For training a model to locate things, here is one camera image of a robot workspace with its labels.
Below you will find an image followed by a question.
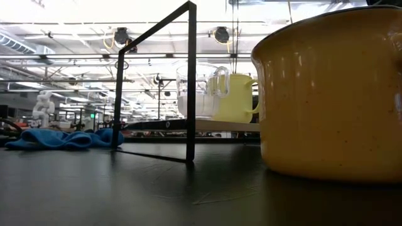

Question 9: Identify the clear glass mug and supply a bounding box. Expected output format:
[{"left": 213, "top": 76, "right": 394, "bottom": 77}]
[{"left": 175, "top": 62, "right": 231, "bottom": 119}]

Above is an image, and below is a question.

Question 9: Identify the pale yellow mug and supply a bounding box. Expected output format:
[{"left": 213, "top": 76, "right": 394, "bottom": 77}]
[{"left": 209, "top": 73, "right": 261, "bottom": 124}]

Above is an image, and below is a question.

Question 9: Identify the orange speckled mug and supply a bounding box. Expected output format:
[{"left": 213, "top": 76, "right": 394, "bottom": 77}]
[{"left": 251, "top": 5, "right": 402, "bottom": 185}]

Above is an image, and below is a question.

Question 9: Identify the blue cloth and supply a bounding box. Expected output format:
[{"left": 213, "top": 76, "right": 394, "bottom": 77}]
[{"left": 4, "top": 127, "right": 126, "bottom": 151}]

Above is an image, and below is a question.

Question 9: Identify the white robot figure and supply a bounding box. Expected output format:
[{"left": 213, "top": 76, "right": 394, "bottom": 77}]
[{"left": 31, "top": 90, "right": 56, "bottom": 129}]

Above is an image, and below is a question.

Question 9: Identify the wooden shelf with black frame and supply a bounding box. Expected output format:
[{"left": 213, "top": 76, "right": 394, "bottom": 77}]
[{"left": 111, "top": 0, "right": 261, "bottom": 163}]

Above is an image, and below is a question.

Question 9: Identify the black ceiling cable reel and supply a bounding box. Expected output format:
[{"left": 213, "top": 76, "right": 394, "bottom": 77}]
[
  {"left": 113, "top": 27, "right": 130, "bottom": 46},
  {"left": 214, "top": 26, "right": 231, "bottom": 44}
]

